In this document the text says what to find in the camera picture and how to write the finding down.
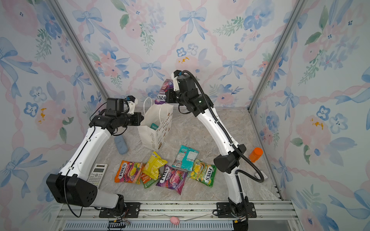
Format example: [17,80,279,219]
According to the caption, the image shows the purple fox's candy bag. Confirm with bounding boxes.
[155,79,173,105]
[156,165,188,195]

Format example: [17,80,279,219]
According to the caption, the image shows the white printed paper bag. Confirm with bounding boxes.
[138,97,173,151]

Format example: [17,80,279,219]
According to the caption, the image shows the teal snack packet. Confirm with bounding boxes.
[172,145,199,171]

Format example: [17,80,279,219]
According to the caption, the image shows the green yellow Fox's candy bag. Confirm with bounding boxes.
[190,159,217,187]

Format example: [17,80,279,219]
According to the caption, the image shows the green red Fox's candy bag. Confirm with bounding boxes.
[150,123,159,130]

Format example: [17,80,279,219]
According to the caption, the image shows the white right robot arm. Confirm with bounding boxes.
[165,70,248,220]

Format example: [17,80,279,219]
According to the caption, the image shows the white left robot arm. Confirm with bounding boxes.
[46,95,144,217]

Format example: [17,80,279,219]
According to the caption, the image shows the orange Fox's candy bag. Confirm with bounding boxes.
[114,160,144,184]

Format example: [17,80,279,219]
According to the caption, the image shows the yellow snack bag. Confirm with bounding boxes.
[142,151,168,180]

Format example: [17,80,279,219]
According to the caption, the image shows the light blue oval object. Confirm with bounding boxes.
[114,135,129,155]

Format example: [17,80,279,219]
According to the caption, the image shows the white scientific calculator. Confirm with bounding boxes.
[87,164,108,189]

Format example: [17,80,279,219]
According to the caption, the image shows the green orange snack packet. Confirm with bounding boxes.
[141,173,161,189]

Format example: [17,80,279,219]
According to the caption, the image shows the orange pill bottle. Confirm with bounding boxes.
[249,147,264,163]

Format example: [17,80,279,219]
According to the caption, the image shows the pink small ball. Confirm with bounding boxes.
[170,216,180,225]

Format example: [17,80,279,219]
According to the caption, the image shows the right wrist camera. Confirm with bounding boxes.
[171,70,182,91]

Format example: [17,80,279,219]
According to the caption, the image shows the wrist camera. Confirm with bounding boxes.
[126,95,138,115]
[171,70,182,91]

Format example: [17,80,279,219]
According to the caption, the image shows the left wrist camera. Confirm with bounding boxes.
[126,95,138,115]

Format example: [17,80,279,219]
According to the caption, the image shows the black corrugated cable conduit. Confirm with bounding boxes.
[180,70,265,183]

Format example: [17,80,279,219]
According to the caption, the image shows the aluminium enclosure frame post left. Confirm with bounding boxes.
[46,0,109,100]

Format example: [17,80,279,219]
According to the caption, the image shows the aluminium enclosure frame post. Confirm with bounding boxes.
[248,0,307,113]
[46,0,109,100]

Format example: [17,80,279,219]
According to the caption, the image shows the aluminium enclosure frame post right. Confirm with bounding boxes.
[248,0,307,113]

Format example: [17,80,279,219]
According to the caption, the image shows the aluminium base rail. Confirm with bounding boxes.
[51,201,303,231]

